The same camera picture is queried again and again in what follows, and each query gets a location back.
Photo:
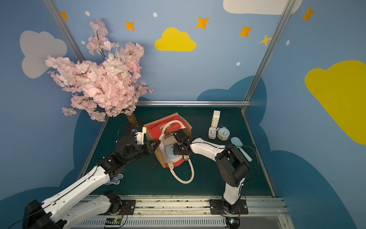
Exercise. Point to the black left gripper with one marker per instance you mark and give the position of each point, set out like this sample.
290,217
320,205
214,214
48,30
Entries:
150,147

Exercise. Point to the red burlap canvas bag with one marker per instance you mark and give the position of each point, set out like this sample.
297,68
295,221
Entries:
162,129

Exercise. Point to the pink round alarm clock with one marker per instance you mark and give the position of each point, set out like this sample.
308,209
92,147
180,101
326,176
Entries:
162,148

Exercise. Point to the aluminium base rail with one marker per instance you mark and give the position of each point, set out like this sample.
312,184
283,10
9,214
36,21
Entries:
193,212

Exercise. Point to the pink cherry blossom tree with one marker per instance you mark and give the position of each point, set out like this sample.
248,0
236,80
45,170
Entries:
103,90

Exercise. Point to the light blue plastic spoon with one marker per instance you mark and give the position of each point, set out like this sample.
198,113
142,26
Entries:
238,143

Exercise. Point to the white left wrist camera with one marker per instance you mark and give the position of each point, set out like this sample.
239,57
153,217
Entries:
139,133

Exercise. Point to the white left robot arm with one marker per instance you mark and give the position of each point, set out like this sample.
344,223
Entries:
62,211

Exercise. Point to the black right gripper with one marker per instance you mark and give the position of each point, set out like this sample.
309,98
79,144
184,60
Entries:
179,144

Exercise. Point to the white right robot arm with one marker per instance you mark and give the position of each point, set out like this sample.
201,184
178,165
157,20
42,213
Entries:
232,164

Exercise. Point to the blue twin-bell alarm clock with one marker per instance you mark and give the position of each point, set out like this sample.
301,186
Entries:
223,133

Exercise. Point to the blue dotted work glove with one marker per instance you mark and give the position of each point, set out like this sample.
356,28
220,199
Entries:
115,181

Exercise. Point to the white rectangular alarm clock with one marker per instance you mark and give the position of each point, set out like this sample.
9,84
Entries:
212,133

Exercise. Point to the tall white box clock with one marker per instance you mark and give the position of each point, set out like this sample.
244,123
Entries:
215,118

